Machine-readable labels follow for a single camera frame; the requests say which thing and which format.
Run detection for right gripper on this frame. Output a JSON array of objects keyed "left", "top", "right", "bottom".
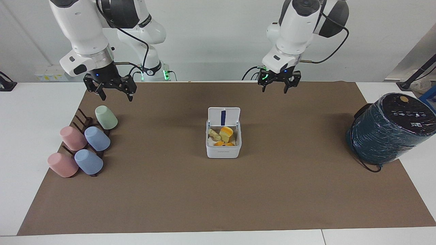
[{"left": 83, "top": 63, "right": 138, "bottom": 102}]

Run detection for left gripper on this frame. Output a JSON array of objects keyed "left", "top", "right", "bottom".
[{"left": 258, "top": 66, "right": 302, "bottom": 94}]

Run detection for white trash can with lid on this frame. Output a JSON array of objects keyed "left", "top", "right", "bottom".
[{"left": 205, "top": 107, "right": 243, "bottom": 159}]

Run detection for green cup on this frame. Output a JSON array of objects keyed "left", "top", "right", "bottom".
[{"left": 95, "top": 105, "right": 119, "bottom": 130}]

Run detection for dark brown cup rack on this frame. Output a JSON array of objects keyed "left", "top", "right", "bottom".
[{"left": 62, "top": 108, "right": 111, "bottom": 178}]

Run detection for blue cup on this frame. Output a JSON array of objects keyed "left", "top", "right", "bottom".
[
  {"left": 84, "top": 126, "right": 111, "bottom": 152},
  {"left": 74, "top": 149, "right": 104, "bottom": 176}
]

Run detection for pink cup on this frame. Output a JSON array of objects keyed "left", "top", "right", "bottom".
[
  {"left": 60, "top": 126, "right": 88, "bottom": 151},
  {"left": 47, "top": 152, "right": 79, "bottom": 178}
]

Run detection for yellow orange food scrap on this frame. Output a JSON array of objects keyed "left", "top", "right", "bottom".
[{"left": 219, "top": 126, "right": 234, "bottom": 143}]

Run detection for black stand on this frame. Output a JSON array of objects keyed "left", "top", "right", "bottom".
[
  {"left": 0, "top": 71, "right": 18, "bottom": 92},
  {"left": 396, "top": 53, "right": 436, "bottom": 91}
]

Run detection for dark teal wrapped appliance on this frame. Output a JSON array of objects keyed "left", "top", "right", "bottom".
[{"left": 346, "top": 92, "right": 436, "bottom": 166}]

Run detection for white wall socket strip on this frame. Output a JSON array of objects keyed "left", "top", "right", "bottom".
[{"left": 34, "top": 69, "right": 66, "bottom": 82}]

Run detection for black appliance cable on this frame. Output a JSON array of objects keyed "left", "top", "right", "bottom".
[{"left": 353, "top": 103, "right": 383, "bottom": 173}]

